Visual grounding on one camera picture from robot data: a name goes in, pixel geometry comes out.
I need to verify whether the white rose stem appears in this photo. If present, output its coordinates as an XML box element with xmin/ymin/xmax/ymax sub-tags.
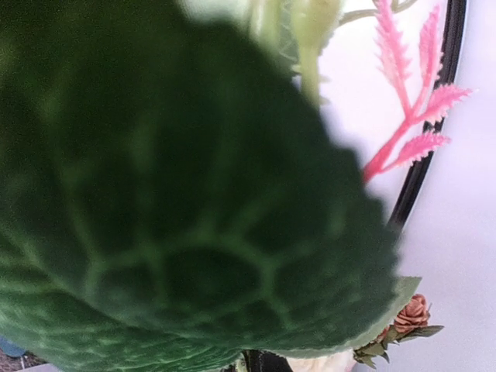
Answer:
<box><xmin>286</xmin><ymin>350</ymin><xmax>357</xmax><ymax>372</ymax></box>

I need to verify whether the pink rose stem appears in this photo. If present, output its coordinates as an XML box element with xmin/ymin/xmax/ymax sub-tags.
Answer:
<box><xmin>1</xmin><ymin>1</ymin><xmax>469</xmax><ymax>371</ymax></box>

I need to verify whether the rust brown rose stem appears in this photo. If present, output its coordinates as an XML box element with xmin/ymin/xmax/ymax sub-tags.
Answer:
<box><xmin>353</xmin><ymin>294</ymin><xmax>444</xmax><ymax>370</ymax></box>

